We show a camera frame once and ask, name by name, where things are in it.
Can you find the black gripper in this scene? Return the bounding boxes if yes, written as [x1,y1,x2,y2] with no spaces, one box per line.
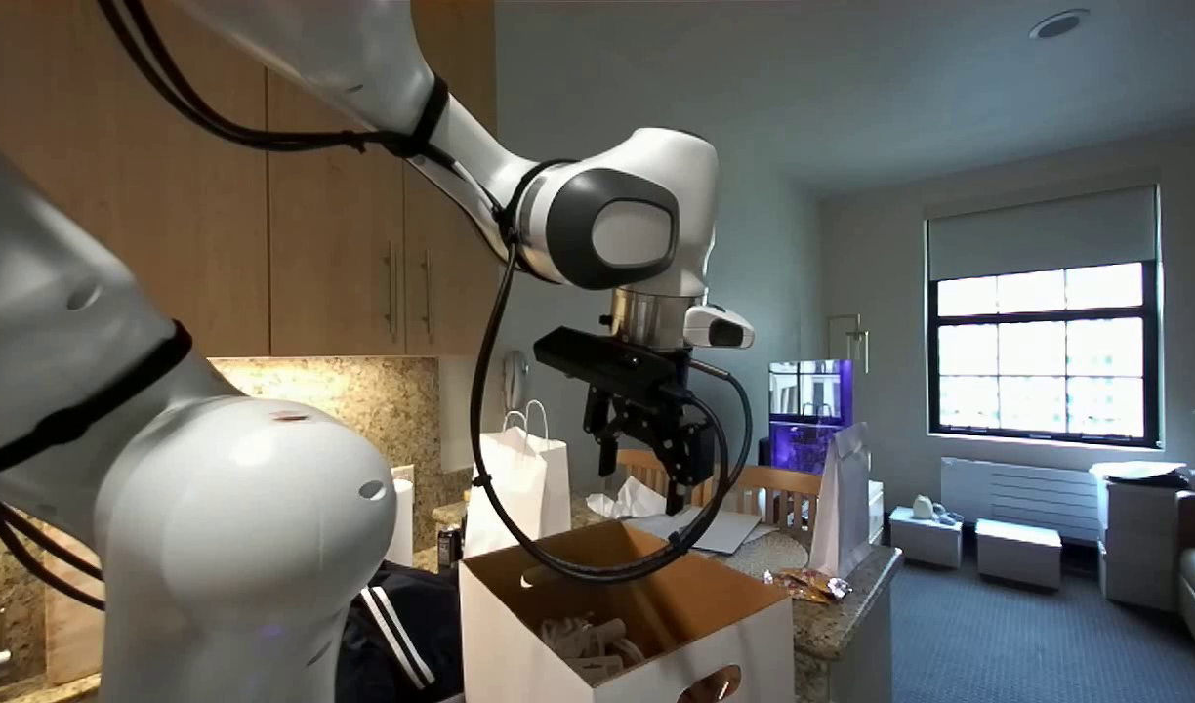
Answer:
[534,329,716,511]

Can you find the dark blue striped jacket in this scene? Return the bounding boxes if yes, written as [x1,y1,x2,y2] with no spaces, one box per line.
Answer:
[335,563,460,703]

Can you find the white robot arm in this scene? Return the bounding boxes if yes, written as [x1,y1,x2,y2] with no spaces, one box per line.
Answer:
[0,0,718,703]

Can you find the white cardboard storage box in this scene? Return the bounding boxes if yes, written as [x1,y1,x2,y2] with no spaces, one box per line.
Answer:
[457,545,794,703]

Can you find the white box on floor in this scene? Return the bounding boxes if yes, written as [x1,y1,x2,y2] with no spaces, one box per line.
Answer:
[891,494,966,566]

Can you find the grey laptop on table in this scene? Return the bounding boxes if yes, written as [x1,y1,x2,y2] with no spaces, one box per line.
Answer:
[636,508,758,558]

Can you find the white paper shopping bag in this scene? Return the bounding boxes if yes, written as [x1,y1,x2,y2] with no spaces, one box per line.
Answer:
[465,396,571,558]

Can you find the wooden chair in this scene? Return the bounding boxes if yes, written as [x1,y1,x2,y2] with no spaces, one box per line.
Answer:
[619,450,822,537]

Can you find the glowing purple aquarium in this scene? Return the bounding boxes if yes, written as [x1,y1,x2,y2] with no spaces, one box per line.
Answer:
[767,357,857,473]

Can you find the window with roller blind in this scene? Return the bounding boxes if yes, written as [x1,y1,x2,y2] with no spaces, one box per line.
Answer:
[922,187,1159,450]

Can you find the white radiator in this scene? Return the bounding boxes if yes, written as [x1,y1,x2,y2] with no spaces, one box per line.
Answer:
[943,456,1107,544]

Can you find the white cabinet by window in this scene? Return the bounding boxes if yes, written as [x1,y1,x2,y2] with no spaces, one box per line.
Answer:
[1094,459,1195,614]

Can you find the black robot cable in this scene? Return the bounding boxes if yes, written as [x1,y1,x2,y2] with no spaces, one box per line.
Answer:
[465,192,758,588]

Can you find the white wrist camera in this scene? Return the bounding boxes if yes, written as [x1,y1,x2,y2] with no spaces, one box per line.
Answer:
[684,303,753,347]

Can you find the wooden wall cabinets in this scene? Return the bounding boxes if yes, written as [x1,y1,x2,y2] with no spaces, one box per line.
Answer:
[0,0,496,356]

